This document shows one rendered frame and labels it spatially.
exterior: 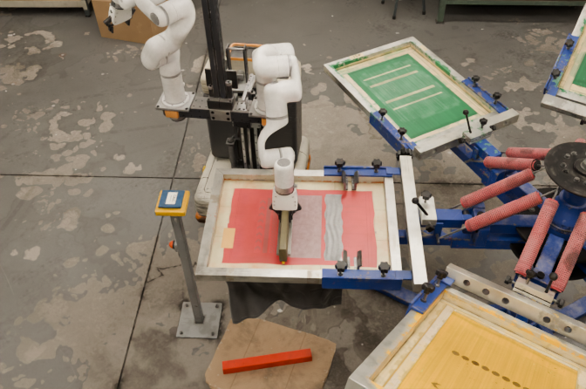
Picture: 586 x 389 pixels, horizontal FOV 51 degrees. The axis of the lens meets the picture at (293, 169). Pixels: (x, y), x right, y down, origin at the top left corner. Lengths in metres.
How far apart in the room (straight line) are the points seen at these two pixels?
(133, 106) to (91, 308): 1.79
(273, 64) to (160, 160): 2.12
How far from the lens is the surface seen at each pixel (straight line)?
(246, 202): 2.66
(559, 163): 2.48
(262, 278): 2.37
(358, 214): 2.61
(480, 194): 2.56
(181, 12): 2.53
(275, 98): 2.30
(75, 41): 5.79
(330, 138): 4.39
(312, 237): 2.52
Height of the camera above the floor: 2.90
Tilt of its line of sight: 44 degrees down
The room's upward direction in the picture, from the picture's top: 2 degrees counter-clockwise
